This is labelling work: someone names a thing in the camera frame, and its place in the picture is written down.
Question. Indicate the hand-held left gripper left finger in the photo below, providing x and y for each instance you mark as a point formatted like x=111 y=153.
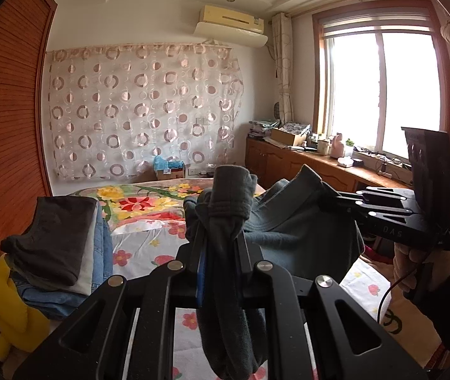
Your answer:
x=200 y=285

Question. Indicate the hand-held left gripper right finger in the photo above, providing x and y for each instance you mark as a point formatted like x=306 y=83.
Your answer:
x=248 y=277

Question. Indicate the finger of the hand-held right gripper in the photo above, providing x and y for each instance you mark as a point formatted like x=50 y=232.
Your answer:
x=379 y=195
x=387 y=212

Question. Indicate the grey-green pants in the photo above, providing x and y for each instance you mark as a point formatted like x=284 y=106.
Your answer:
x=300 y=225

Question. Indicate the person's right hand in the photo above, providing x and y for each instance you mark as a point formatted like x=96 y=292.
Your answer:
x=405 y=263

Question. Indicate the white power strip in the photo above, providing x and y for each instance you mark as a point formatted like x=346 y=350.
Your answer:
x=375 y=156

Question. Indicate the pink figurine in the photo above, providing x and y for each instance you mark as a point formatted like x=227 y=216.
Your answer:
x=337 y=146

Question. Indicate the floral printed bed sheet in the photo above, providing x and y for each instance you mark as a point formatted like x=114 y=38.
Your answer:
x=138 y=245

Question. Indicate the wooden framed window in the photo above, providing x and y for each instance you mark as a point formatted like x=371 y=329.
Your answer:
x=407 y=95

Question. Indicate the wooden cabinet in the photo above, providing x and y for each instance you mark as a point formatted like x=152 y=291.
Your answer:
x=284 y=162

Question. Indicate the stack of folded clothes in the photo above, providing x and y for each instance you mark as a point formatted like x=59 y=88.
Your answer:
x=104 y=245

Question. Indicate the open cardboard box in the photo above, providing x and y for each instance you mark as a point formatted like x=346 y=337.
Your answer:
x=286 y=136

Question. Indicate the folded white garment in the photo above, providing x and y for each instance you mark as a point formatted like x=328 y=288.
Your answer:
x=86 y=273

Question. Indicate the small cardboard box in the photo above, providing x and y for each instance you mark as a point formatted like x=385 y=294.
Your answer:
x=171 y=173

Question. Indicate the blue plastic bag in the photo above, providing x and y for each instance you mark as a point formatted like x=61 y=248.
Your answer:
x=165 y=163

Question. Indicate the stack of papers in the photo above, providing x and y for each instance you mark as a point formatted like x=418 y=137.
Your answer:
x=260 y=128

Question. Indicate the folded dark brown garment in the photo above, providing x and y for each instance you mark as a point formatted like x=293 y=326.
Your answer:
x=50 y=237

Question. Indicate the circle patterned sheer curtain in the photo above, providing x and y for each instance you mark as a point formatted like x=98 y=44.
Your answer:
x=130 y=126

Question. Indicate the yellow plush toy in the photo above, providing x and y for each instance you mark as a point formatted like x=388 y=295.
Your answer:
x=15 y=312

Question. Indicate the curtain rod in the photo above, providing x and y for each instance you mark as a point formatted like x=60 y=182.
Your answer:
x=347 y=2

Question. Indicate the beige air conditioner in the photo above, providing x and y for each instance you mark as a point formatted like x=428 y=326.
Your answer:
x=229 y=18

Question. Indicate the wooden slatted wardrobe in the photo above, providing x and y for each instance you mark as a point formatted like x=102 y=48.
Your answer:
x=7 y=107

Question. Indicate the wall socket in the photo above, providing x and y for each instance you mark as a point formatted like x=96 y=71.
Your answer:
x=202 y=120

